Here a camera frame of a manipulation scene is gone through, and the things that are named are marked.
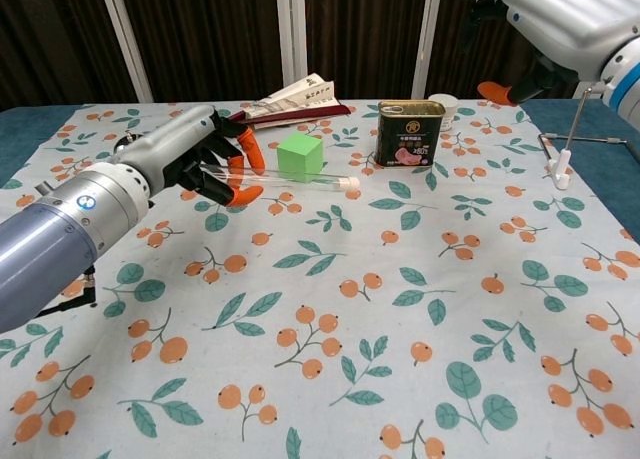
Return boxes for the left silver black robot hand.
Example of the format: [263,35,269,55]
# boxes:
[117,104,266,209]

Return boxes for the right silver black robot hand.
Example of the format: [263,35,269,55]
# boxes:
[462,0,640,108]

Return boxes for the clear glass tube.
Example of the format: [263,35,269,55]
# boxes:
[202,162,351,193]

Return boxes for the round steel bowl, black rim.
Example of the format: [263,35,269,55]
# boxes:
[113,131,147,153]

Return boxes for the black pleated curtain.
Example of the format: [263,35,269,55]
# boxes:
[0,0,640,111]

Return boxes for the green cube block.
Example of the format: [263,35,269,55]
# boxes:
[276,132,326,184]

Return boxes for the folding paper fan, maroon ribs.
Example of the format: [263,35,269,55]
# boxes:
[232,72,354,130]

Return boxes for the small white round jar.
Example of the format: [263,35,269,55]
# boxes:
[428,93,459,133]

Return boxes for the black luncheon meat can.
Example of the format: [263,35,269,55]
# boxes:
[376,100,448,169]

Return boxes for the floral printed tablecloth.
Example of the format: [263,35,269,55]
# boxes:
[0,98,640,459]

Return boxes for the white partition frame post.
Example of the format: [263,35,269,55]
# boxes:
[275,0,308,89]
[411,0,445,101]
[96,0,155,104]

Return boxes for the wire hanger with white clips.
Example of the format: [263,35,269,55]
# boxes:
[537,86,640,191]

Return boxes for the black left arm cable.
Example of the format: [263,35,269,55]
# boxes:
[29,263,99,316]

